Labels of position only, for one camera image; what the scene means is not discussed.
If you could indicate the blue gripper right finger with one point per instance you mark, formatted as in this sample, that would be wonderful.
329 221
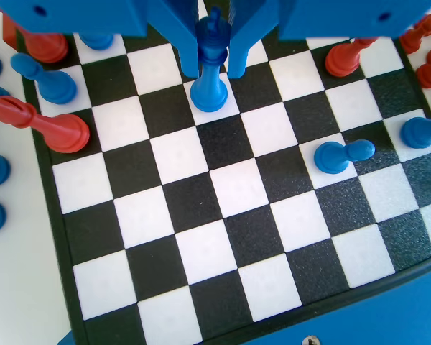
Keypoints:
262 25

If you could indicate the red chess pawn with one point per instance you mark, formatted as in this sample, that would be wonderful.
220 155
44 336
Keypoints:
414 39
343 59

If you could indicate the red chess bishop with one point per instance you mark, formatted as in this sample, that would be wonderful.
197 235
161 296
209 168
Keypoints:
62 131

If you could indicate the red plastic object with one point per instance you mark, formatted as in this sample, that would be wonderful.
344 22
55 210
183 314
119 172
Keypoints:
9 34

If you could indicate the black and white chessboard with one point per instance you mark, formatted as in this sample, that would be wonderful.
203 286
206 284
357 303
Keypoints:
215 201

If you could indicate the blue chess king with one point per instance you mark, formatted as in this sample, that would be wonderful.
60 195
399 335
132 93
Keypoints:
209 86

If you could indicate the red chess queen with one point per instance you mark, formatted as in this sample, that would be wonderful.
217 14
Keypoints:
46 46

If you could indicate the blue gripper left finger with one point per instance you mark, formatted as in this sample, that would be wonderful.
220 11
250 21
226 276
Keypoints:
93 18

